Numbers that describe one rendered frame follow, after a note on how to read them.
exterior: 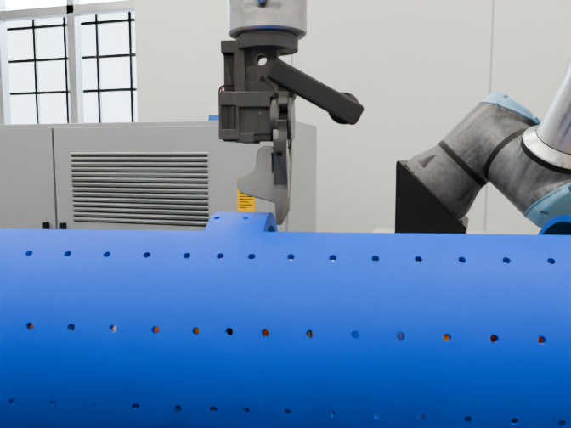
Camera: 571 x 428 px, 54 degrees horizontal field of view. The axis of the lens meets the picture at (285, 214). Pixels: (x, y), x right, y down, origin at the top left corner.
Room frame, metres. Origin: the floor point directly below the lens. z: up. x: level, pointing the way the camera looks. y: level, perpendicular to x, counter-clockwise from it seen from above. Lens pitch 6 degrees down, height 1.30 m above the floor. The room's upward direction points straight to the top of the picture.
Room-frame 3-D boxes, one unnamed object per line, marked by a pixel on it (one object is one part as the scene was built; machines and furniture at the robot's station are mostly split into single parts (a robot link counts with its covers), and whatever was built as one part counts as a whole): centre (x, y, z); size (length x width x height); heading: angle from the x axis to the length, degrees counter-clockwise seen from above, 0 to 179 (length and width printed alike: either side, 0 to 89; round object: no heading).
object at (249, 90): (0.65, 0.03, 1.37); 0.09 x 0.08 x 0.12; 85
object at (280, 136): (0.63, 0.01, 1.31); 0.05 x 0.02 x 0.09; 175
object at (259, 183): (0.64, 0.03, 1.27); 0.06 x 0.03 x 0.09; 85
